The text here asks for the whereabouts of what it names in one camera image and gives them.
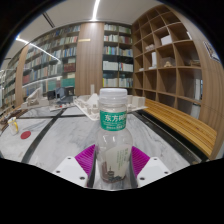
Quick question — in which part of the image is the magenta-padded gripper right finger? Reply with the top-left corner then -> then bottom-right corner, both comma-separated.
128,145 -> 172,189

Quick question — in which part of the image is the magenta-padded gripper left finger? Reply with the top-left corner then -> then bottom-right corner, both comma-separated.
52,144 -> 98,188

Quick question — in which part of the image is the clear green-labelled drink bottle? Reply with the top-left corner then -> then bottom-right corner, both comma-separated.
94,87 -> 134,185

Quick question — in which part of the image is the curved wooden bench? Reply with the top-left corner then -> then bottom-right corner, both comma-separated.
143,98 -> 218,158

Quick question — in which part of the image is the flat round red coaster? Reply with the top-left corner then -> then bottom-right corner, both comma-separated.
20,130 -> 32,140

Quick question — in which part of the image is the flat white site model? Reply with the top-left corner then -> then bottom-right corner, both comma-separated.
49,101 -> 76,112

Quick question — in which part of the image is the white city architectural model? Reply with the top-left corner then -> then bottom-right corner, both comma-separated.
73,93 -> 148,121

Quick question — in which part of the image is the dark building architectural model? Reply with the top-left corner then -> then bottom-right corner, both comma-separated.
46,85 -> 76,103

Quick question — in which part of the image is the brown model on wooden board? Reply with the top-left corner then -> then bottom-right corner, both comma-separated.
0,108 -> 29,133

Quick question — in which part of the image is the long bookshelf full of books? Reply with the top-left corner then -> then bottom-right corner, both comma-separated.
21,23 -> 81,101
0,56 -> 18,111

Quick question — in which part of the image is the wooden cubby shelf unit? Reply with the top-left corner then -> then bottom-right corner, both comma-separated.
131,4 -> 224,118

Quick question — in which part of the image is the narrow bookshelf full of books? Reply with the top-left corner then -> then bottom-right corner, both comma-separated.
102,22 -> 134,89

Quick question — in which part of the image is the linear ceiling light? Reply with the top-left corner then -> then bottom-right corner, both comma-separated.
91,0 -> 101,21

